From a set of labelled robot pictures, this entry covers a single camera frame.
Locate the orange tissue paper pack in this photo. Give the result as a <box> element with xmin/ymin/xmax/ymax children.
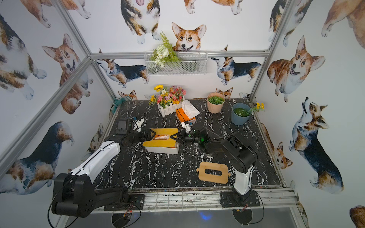
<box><xmin>154</xmin><ymin>135</ymin><xmax>170</xmax><ymax>140</ymax></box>

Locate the yellow tissue box lid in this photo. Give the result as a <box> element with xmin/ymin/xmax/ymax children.
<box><xmin>144</xmin><ymin>128</ymin><xmax>178</xmax><ymax>147</ymax></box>

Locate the white tissue box base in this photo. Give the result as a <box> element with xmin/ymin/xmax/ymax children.
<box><xmin>143</xmin><ymin>143</ymin><xmax>180</xmax><ymax>155</ymax></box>

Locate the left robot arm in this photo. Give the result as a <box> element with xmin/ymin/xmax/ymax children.
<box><xmin>48</xmin><ymin>123</ymin><xmax>156</xmax><ymax>218</ymax></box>

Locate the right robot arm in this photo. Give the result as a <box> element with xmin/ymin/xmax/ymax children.
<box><xmin>170</xmin><ymin>128</ymin><xmax>258</xmax><ymax>196</ymax></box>

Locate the orange tissue pack by flowers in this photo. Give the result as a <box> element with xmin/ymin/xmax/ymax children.
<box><xmin>176</xmin><ymin>100</ymin><xmax>200</xmax><ymax>125</ymax></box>

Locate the wooden tissue box lid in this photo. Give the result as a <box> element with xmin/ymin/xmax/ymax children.
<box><xmin>196</xmin><ymin>161</ymin><xmax>231</xmax><ymax>184</ymax></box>

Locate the white fence flower planter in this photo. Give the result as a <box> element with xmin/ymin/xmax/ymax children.
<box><xmin>149</xmin><ymin>85</ymin><xmax>186</xmax><ymax>117</ymax></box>

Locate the peach pot with succulent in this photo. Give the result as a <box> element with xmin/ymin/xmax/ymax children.
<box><xmin>207</xmin><ymin>93</ymin><xmax>225</xmax><ymax>114</ymax></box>

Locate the teal cloth in corner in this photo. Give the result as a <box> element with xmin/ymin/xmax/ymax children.
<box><xmin>110</xmin><ymin>96</ymin><xmax>131</xmax><ymax>114</ymax></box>

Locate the blue pot with yellow flowers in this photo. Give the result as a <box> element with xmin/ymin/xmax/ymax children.
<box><xmin>231</xmin><ymin>102</ymin><xmax>265</xmax><ymax>126</ymax></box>

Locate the white flower green fern bouquet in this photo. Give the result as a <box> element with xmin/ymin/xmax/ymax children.
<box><xmin>150</xmin><ymin>31</ymin><xmax>181</xmax><ymax>68</ymax></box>

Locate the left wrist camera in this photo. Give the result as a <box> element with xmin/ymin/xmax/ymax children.
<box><xmin>133</xmin><ymin>118</ymin><xmax>144</xmax><ymax>132</ymax></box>

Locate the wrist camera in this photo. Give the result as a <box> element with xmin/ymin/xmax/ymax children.
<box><xmin>181</xmin><ymin>121</ymin><xmax>192</xmax><ymax>133</ymax></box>
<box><xmin>133</xmin><ymin>118</ymin><xmax>144</xmax><ymax>132</ymax></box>

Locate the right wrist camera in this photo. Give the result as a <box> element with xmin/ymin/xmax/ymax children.
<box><xmin>181</xmin><ymin>121</ymin><xmax>192</xmax><ymax>133</ymax></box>

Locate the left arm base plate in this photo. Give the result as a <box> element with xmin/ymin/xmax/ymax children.
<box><xmin>104</xmin><ymin>194</ymin><xmax>145</xmax><ymax>211</ymax></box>

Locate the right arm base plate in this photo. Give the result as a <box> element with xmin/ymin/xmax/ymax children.
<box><xmin>220</xmin><ymin>191</ymin><xmax>260</xmax><ymax>208</ymax></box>

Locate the white wire wall basket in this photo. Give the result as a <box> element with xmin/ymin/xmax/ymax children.
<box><xmin>144</xmin><ymin>50</ymin><xmax>208</xmax><ymax>76</ymax></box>

